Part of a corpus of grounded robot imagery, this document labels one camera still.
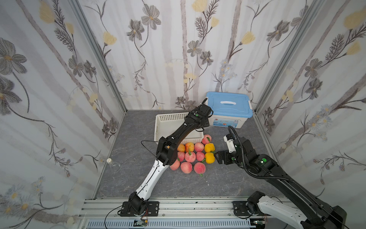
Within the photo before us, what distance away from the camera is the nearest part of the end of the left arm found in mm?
738

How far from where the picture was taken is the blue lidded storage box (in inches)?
38.7

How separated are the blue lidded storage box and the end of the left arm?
15cm
